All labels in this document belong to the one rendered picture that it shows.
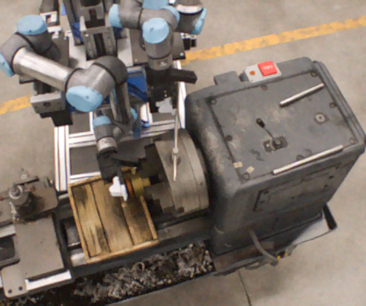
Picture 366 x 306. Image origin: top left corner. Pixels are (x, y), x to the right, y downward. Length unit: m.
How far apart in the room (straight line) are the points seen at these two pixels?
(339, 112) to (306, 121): 0.14
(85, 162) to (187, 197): 1.28
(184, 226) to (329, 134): 0.69
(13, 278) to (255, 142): 1.08
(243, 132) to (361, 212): 1.56
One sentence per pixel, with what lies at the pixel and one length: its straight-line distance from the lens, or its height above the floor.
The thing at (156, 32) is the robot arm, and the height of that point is 1.67.
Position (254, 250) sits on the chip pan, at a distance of 2.26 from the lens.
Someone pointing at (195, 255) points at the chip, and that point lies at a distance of 2.19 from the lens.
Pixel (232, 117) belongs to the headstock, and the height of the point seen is 1.26.
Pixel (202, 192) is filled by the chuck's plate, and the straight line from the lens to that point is 1.67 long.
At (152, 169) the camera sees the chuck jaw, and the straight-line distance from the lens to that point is 1.73.
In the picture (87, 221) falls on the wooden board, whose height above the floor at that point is 0.89.
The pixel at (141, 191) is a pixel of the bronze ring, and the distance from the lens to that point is 1.74.
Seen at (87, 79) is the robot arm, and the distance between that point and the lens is 1.61.
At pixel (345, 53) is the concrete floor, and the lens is 3.74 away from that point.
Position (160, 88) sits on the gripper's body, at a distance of 1.49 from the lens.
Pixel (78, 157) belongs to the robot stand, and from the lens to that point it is 2.87.
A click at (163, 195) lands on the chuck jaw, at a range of 1.72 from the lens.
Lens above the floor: 2.69
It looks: 61 degrees down
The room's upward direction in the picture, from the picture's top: 2 degrees counter-clockwise
